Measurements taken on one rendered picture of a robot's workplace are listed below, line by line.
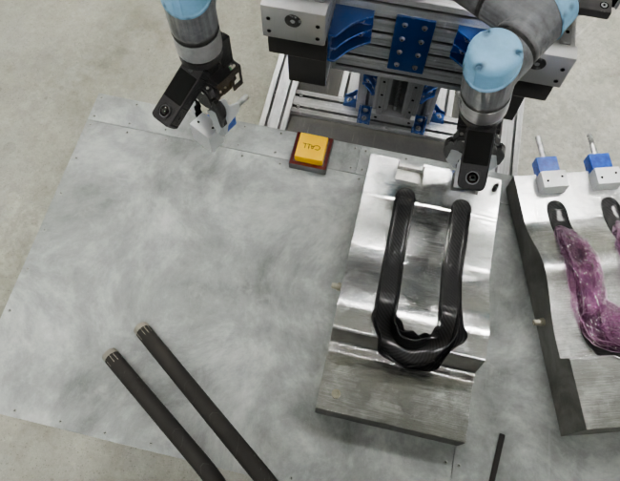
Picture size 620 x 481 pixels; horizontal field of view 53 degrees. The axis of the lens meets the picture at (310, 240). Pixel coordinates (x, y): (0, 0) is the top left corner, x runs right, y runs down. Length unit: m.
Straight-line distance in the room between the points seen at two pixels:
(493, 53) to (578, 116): 1.70
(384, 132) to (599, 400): 1.22
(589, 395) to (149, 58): 2.01
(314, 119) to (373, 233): 0.98
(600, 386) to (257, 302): 0.62
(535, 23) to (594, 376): 0.58
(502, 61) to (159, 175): 0.76
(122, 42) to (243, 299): 1.65
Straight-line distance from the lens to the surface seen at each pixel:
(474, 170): 1.04
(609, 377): 1.18
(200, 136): 1.22
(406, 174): 1.26
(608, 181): 1.35
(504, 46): 0.90
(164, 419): 1.13
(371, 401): 1.11
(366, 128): 2.09
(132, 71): 2.57
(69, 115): 2.52
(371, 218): 1.18
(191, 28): 0.98
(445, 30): 1.48
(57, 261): 1.33
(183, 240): 1.28
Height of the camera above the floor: 1.95
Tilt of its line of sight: 67 degrees down
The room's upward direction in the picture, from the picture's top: 1 degrees clockwise
